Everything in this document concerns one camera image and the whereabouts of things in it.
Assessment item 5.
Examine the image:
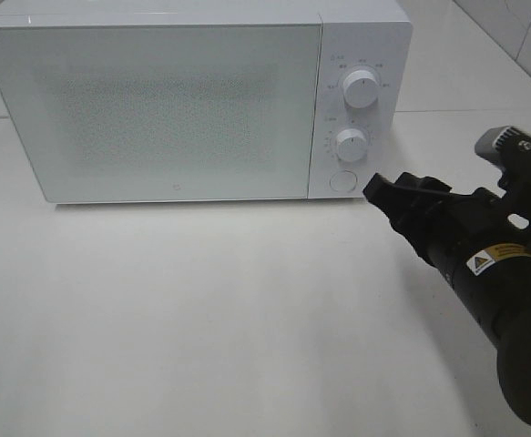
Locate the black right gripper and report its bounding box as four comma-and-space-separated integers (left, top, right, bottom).
363, 172, 531, 291

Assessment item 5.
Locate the round white door button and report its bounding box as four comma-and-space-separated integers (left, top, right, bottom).
330, 170, 358, 193

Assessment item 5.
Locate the white microwave door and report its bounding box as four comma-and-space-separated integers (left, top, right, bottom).
0, 25, 321, 204

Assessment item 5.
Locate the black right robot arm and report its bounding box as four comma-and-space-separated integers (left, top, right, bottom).
363, 172, 531, 425

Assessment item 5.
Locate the lower white microwave knob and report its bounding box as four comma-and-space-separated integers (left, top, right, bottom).
335, 128, 369, 163

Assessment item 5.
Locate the white microwave knob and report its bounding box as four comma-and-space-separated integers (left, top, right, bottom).
342, 66, 380, 109
335, 128, 369, 163

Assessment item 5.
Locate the upper white microwave knob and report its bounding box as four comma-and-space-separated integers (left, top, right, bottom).
342, 66, 380, 109

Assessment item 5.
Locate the white microwave oven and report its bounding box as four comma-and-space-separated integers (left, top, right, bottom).
0, 1, 414, 204

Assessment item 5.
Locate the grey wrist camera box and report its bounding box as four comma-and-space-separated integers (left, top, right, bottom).
474, 127, 531, 229

